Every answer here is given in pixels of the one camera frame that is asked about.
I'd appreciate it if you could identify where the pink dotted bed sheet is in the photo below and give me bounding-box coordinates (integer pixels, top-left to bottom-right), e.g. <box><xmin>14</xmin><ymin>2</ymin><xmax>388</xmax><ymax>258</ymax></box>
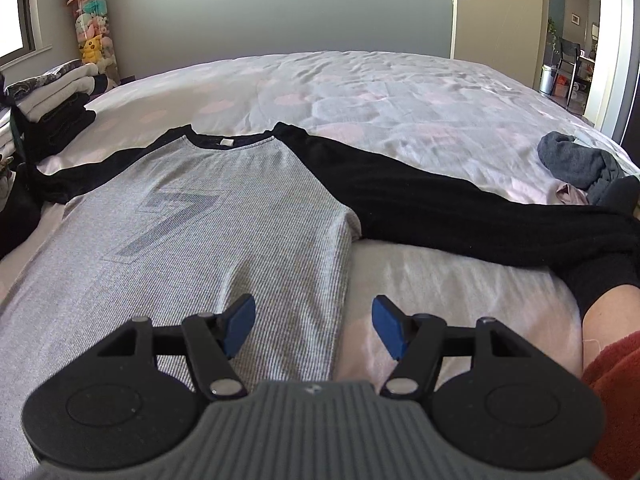
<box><xmin>39</xmin><ymin>52</ymin><xmax>638</xmax><ymax>384</ymax></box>

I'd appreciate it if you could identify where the cream bedroom door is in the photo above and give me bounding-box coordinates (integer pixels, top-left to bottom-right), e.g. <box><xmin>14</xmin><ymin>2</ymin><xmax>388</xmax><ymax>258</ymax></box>
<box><xmin>450</xmin><ymin>0</ymin><xmax>549</xmax><ymax>88</ymax></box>

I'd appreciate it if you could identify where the person's left leg black sock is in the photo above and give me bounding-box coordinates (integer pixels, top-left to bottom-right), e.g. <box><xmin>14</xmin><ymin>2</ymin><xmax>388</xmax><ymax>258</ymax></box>
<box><xmin>0</xmin><ymin>162</ymin><xmax>44</xmax><ymax>258</ymax></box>

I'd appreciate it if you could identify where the white trash bin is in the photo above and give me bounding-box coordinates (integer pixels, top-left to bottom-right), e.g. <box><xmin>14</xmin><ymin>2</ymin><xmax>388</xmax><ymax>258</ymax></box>
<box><xmin>539</xmin><ymin>64</ymin><xmax>556</xmax><ymax>96</ymax></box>

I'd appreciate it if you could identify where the stack of folded clothes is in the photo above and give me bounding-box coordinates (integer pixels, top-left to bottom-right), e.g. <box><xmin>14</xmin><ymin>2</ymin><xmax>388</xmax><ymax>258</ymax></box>
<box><xmin>1</xmin><ymin>60</ymin><xmax>115</xmax><ymax>162</ymax></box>

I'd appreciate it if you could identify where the person's right leg black sock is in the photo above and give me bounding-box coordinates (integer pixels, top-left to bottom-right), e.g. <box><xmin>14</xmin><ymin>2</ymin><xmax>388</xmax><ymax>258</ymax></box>
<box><xmin>564</xmin><ymin>173</ymin><xmax>640</xmax><ymax>480</ymax></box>

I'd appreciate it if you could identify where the grey black raglan shirt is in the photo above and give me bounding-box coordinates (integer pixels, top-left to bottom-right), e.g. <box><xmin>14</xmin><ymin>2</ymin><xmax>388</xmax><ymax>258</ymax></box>
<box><xmin>0</xmin><ymin>121</ymin><xmax>640</xmax><ymax>461</ymax></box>

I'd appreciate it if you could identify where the dark grey crumpled garment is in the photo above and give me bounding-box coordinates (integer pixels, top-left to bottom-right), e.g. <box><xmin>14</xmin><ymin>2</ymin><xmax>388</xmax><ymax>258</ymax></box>
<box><xmin>537</xmin><ymin>131</ymin><xmax>626</xmax><ymax>205</ymax></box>

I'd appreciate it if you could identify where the window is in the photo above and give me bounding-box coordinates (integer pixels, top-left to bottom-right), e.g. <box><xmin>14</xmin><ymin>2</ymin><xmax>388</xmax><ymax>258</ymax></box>
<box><xmin>0</xmin><ymin>0</ymin><xmax>49</xmax><ymax>68</ymax></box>

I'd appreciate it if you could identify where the person's leg black sock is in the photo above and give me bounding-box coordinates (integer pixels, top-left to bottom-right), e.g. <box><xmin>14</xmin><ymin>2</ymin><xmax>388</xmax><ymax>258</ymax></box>
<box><xmin>0</xmin><ymin>162</ymin><xmax>44</xmax><ymax>258</ymax></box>
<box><xmin>564</xmin><ymin>173</ymin><xmax>640</xmax><ymax>480</ymax></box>

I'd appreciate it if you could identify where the plush toy column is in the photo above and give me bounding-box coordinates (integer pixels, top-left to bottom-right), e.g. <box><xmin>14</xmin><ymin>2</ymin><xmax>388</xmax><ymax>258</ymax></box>
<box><xmin>66</xmin><ymin>0</ymin><xmax>120</xmax><ymax>84</ymax></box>

